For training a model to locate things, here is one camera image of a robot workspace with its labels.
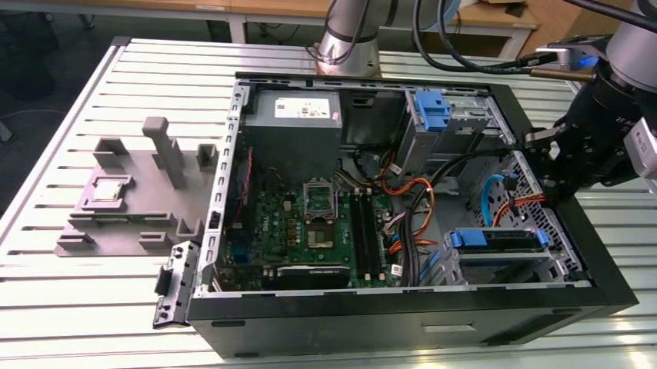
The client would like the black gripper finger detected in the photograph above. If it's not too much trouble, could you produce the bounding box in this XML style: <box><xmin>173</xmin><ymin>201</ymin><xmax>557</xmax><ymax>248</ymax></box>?
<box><xmin>522</xmin><ymin>128</ymin><xmax>562</xmax><ymax>181</ymax></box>
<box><xmin>543</xmin><ymin>126</ymin><xmax>597</xmax><ymax>208</ymax></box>

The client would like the red yellow power wire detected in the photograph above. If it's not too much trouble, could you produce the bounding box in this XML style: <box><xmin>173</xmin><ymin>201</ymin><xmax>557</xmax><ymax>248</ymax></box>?
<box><xmin>495</xmin><ymin>193</ymin><xmax>558</xmax><ymax>231</ymax></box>

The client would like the metal disk bay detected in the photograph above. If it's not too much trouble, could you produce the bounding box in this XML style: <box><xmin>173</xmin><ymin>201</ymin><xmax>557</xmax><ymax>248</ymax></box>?
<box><xmin>442</xmin><ymin>226</ymin><xmax>571</xmax><ymax>286</ymax></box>

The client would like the blue drive latch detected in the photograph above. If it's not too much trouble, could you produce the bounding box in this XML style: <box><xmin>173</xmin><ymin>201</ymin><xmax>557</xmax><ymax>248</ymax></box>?
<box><xmin>415</xmin><ymin>90</ymin><xmax>453</xmax><ymax>132</ymax></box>

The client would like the metal optical drive cage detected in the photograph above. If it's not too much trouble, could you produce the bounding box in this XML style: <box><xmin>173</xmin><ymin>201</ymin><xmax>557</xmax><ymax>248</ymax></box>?
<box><xmin>398</xmin><ymin>88</ymin><xmax>517</xmax><ymax>181</ymax></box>

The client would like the wooden cabinet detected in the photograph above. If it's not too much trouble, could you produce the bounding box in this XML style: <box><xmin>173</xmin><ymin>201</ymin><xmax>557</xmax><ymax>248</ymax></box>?
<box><xmin>522</xmin><ymin>0</ymin><xmax>622</xmax><ymax>58</ymax></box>

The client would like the black RAM slot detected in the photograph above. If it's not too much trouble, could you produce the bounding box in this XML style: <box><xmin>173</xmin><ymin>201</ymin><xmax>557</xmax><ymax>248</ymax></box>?
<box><xmin>364</xmin><ymin>188</ymin><xmax>384</xmax><ymax>281</ymax></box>
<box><xmin>358</xmin><ymin>188</ymin><xmax>379</xmax><ymax>281</ymax></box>
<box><xmin>371</xmin><ymin>188</ymin><xmax>391</xmax><ymax>281</ymax></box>
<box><xmin>351</xmin><ymin>188</ymin><xmax>371</xmax><ymax>281</ymax></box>

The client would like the metal socket cover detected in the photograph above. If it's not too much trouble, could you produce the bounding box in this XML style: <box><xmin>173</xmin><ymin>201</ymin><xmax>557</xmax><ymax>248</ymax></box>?
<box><xmin>302</xmin><ymin>178</ymin><xmax>340</xmax><ymax>224</ymax></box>

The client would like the grey power supply unit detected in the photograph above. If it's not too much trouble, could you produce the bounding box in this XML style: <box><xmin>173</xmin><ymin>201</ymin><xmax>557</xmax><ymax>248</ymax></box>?
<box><xmin>239</xmin><ymin>90</ymin><xmax>344</xmax><ymax>185</ymax></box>

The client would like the CPU socket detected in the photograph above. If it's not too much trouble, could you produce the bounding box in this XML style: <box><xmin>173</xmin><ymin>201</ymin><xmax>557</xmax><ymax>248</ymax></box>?
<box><xmin>304</xmin><ymin>224</ymin><xmax>344</xmax><ymax>251</ymax></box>

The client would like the black graphics card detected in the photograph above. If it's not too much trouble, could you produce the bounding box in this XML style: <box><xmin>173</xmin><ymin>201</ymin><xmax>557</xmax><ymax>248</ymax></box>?
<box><xmin>264</xmin><ymin>263</ymin><xmax>352</xmax><ymax>291</ymax></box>

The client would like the green motherboard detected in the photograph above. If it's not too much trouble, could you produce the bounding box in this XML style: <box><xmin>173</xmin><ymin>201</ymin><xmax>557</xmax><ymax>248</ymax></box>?
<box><xmin>215</xmin><ymin>180</ymin><xmax>406</xmax><ymax>291</ymax></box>

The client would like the black open PC case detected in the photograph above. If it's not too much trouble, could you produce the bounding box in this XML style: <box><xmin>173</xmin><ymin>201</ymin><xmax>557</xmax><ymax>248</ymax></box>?
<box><xmin>184</xmin><ymin>71</ymin><xmax>641</xmax><ymax>361</ymax></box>

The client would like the blue port connector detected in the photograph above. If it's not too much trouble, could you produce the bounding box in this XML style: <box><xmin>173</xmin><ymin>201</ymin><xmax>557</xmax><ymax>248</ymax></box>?
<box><xmin>230</xmin><ymin>241</ymin><xmax>254</xmax><ymax>266</ymax></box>

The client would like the grey parts rack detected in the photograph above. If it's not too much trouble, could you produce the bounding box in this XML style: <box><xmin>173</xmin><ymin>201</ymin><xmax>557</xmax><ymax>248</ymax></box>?
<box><xmin>53</xmin><ymin>115</ymin><xmax>220</xmax><ymax>258</ymax></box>

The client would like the silver CPU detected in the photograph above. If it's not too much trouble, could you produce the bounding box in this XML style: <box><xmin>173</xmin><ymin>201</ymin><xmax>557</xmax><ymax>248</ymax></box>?
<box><xmin>91</xmin><ymin>178</ymin><xmax>127</xmax><ymax>202</ymax></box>

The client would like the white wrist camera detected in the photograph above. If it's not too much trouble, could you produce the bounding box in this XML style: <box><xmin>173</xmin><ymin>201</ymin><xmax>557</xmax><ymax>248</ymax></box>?
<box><xmin>622</xmin><ymin>121</ymin><xmax>657</xmax><ymax>178</ymax></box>

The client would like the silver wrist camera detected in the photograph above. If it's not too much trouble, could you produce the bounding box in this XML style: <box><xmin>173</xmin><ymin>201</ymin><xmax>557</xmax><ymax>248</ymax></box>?
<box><xmin>533</xmin><ymin>34</ymin><xmax>602</xmax><ymax>72</ymax></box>

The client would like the blue data wire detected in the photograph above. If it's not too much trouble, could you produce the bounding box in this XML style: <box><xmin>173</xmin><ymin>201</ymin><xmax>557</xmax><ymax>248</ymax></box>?
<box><xmin>481</xmin><ymin>173</ymin><xmax>517</xmax><ymax>228</ymax></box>

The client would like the orange red wire bundle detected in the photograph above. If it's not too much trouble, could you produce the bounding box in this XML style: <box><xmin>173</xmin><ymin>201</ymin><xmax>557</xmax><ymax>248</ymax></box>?
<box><xmin>379</xmin><ymin>177</ymin><xmax>438</xmax><ymax>258</ymax></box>

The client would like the wooden desk white frame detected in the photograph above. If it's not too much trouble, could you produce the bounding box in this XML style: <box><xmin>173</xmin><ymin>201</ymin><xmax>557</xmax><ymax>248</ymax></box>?
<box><xmin>76</xmin><ymin>0</ymin><xmax>543</xmax><ymax>58</ymax></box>

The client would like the black camera cable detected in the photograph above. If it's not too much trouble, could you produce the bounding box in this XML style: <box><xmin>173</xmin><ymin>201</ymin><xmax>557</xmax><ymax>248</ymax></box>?
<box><xmin>435</xmin><ymin>0</ymin><xmax>597</xmax><ymax>81</ymax></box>
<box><xmin>413</xmin><ymin>0</ymin><xmax>558</xmax><ymax>74</ymax></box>

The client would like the yellow black wire bundle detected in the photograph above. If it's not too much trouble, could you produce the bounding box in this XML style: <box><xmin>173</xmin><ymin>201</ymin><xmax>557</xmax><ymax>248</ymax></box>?
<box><xmin>335</xmin><ymin>167</ymin><xmax>375</xmax><ymax>189</ymax></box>

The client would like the thick black cable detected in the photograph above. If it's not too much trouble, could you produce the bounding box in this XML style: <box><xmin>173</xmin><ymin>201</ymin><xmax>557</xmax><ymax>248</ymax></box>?
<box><xmin>402</xmin><ymin>148</ymin><xmax>519</xmax><ymax>288</ymax></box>
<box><xmin>399</xmin><ymin>148</ymin><xmax>519</xmax><ymax>288</ymax></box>

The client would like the thin red fan wire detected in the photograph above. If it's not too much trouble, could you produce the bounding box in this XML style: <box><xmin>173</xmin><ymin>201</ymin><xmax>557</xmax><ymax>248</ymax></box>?
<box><xmin>234</xmin><ymin>147</ymin><xmax>255</xmax><ymax>228</ymax></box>

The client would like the grey card retention bracket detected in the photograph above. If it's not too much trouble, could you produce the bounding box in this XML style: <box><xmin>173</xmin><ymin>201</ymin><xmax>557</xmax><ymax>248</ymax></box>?
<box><xmin>152</xmin><ymin>240</ymin><xmax>202</xmax><ymax>330</ymax></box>

